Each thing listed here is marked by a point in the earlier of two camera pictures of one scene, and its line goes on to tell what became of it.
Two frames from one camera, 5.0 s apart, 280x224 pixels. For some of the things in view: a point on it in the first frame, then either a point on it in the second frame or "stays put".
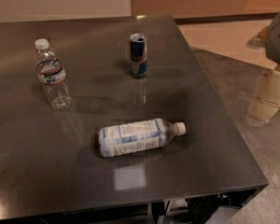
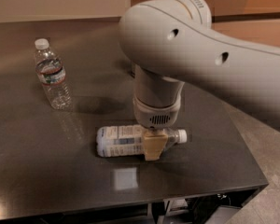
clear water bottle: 51,75 stays put
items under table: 215,209 stays put
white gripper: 279,37 to 156,116
